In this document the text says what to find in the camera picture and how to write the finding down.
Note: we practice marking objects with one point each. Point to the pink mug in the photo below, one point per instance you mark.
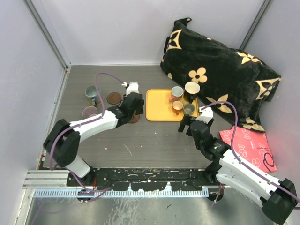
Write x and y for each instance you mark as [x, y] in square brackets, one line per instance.
[176, 93]

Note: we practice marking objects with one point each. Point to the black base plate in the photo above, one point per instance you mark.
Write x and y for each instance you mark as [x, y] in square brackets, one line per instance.
[121, 179]

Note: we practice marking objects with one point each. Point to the black floral pillow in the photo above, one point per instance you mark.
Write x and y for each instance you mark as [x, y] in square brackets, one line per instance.
[234, 82]

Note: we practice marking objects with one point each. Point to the purple transparent cup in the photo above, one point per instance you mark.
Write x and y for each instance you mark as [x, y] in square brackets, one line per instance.
[89, 111]

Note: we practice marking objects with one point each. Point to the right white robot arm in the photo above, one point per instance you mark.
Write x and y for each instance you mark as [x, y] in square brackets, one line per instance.
[277, 198]

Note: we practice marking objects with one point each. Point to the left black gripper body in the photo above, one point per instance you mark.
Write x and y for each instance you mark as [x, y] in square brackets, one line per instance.
[139, 110]

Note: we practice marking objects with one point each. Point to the red patterned bag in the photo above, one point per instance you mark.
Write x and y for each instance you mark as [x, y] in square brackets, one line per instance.
[252, 146]

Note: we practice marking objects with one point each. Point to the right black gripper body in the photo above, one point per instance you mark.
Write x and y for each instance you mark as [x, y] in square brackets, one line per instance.
[198, 145]

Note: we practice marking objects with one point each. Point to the small grey cup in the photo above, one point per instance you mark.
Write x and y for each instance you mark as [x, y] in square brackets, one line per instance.
[188, 109]

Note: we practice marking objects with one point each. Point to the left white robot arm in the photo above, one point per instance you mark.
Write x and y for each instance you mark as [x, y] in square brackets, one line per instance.
[64, 139]

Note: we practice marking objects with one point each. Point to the yellow tray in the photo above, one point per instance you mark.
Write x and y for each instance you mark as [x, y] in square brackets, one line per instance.
[158, 107]

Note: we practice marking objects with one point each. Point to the grey mug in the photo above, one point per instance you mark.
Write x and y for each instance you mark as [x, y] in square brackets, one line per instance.
[92, 96]

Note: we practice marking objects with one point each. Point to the dark brown wooden coaster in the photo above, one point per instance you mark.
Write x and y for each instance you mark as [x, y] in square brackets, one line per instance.
[114, 98]

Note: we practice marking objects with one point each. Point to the small orange cup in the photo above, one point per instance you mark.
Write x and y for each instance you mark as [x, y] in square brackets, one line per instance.
[177, 106]

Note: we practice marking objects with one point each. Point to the white cable duct rail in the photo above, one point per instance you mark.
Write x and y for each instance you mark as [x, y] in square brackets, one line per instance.
[75, 192]

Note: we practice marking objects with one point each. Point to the black cup cream inside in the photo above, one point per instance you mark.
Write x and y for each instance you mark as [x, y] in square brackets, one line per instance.
[191, 91]

